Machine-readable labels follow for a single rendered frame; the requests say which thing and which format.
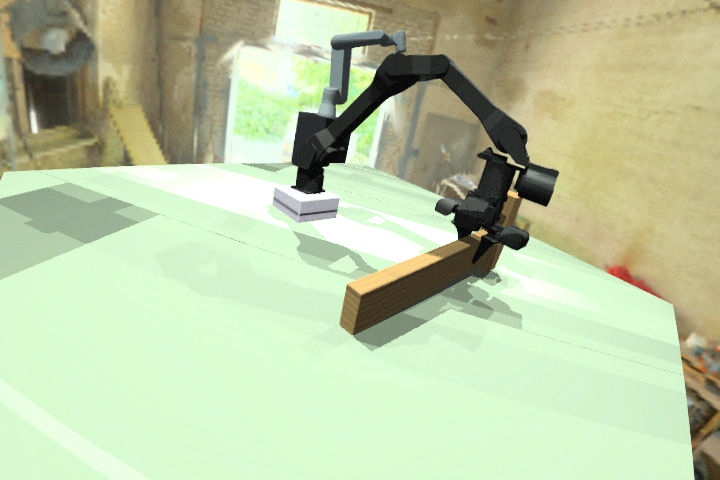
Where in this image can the wooden post with slot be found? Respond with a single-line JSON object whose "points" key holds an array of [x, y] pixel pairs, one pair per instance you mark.
{"points": [[508, 214]]}

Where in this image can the brown wooden board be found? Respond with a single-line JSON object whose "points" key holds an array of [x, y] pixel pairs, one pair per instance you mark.
{"points": [[373, 298]]}

